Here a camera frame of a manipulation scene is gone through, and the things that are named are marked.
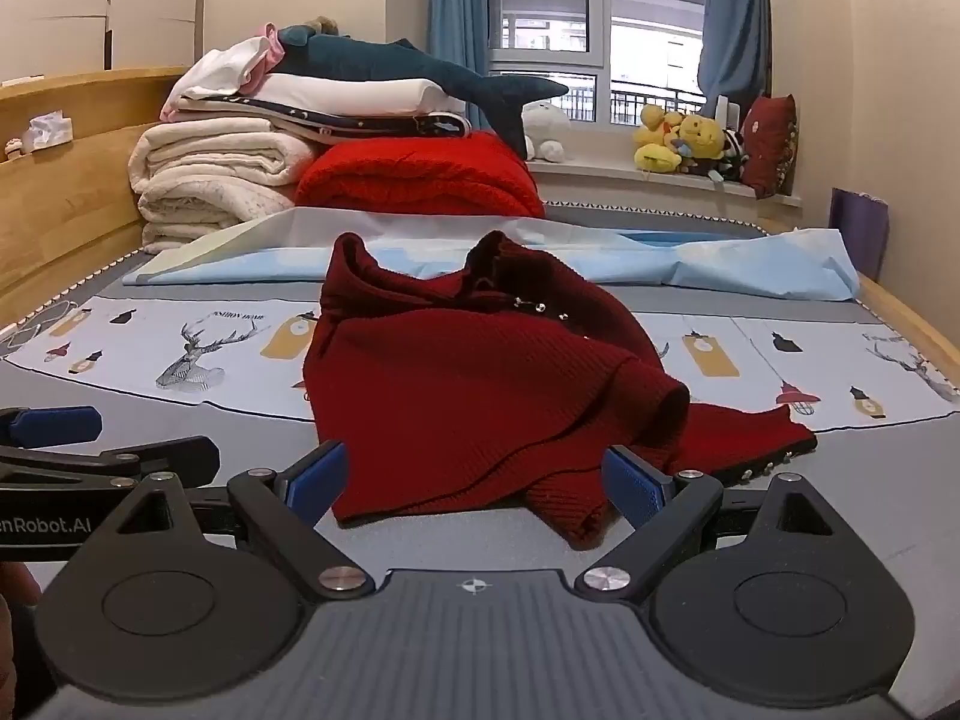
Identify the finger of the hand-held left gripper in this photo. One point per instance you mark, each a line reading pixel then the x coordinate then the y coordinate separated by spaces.
pixel 60 426
pixel 150 459

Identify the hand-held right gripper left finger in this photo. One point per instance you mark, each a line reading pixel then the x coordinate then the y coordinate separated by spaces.
pixel 319 476

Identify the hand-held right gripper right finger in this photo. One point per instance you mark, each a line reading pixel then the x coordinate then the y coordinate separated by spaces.
pixel 634 487

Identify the dark red knitted sweater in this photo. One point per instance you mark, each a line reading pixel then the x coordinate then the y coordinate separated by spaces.
pixel 465 405

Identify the grey mattress cover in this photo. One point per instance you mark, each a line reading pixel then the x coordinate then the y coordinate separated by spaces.
pixel 187 424

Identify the deer printed bed sheet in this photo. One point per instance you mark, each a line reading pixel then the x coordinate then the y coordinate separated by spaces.
pixel 150 345

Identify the light blue sheet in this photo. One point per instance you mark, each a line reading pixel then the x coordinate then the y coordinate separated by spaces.
pixel 712 262

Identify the small figurine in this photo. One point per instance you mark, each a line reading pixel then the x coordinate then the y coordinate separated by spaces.
pixel 13 148

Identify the tissue box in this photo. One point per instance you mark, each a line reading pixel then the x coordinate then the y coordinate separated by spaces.
pixel 51 131

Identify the cream folded blanket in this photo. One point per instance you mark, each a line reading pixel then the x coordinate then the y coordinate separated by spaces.
pixel 210 165

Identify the white window sill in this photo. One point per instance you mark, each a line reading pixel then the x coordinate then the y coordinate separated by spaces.
pixel 615 176

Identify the red knitted folded blanket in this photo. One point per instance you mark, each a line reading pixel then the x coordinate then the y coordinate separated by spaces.
pixel 420 172

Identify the purple bag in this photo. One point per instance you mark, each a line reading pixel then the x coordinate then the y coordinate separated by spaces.
pixel 861 236

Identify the black and white striped plush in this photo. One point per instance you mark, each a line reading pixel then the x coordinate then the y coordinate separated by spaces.
pixel 731 157

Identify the yellow plush toy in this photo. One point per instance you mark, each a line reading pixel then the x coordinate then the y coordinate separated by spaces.
pixel 654 142
pixel 701 136

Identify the dark red cushion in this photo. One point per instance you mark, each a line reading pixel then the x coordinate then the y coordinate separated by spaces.
pixel 769 146

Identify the white seal plush toy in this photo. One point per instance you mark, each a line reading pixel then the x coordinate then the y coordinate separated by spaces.
pixel 544 127

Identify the white quilt with navy trim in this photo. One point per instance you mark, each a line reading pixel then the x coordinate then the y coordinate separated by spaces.
pixel 352 97

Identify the black balcony railing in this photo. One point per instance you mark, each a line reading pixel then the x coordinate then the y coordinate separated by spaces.
pixel 645 105

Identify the white folded cloth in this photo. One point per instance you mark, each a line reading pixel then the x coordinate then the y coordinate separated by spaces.
pixel 221 67

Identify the blue shark plush toy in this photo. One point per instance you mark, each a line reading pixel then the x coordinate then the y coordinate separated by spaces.
pixel 360 56

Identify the pink cloth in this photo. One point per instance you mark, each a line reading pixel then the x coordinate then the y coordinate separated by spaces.
pixel 271 52

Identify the tan plush toy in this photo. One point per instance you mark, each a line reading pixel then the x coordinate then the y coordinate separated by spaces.
pixel 324 24

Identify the window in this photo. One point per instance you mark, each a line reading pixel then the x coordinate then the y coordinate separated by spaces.
pixel 600 15

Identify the blue curtain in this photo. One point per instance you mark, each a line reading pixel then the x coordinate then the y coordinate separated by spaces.
pixel 454 7
pixel 735 15

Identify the wooden bed frame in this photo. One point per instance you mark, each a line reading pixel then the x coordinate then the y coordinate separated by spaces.
pixel 75 195

